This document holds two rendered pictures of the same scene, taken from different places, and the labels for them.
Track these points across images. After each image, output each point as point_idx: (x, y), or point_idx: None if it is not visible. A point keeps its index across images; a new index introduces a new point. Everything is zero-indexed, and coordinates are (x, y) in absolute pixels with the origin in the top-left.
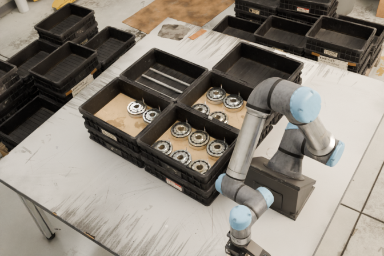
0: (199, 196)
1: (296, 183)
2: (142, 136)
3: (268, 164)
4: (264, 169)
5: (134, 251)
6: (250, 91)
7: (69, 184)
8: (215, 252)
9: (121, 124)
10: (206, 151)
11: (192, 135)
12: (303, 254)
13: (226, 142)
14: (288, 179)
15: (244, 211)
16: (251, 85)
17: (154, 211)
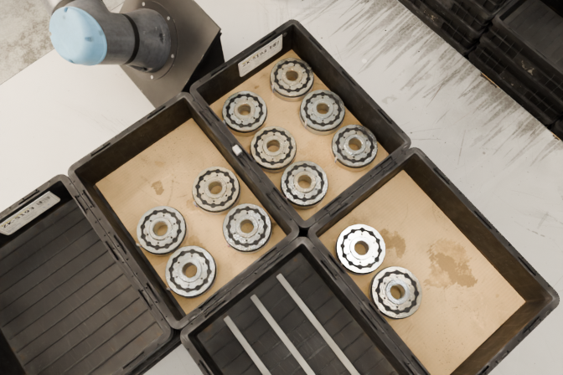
0: None
1: None
2: (398, 149)
3: (169, 41)
4: (185, 7)
5: (418, 37)
6: (111, 222)
7: (537, 192)
8: (301, 4)
9: (436, 259)
10: (266, 125)
11: (284, 156)
12: None
13: (224, 116)
14: None
15: None
16: (100, 226)
17: (380, 91)
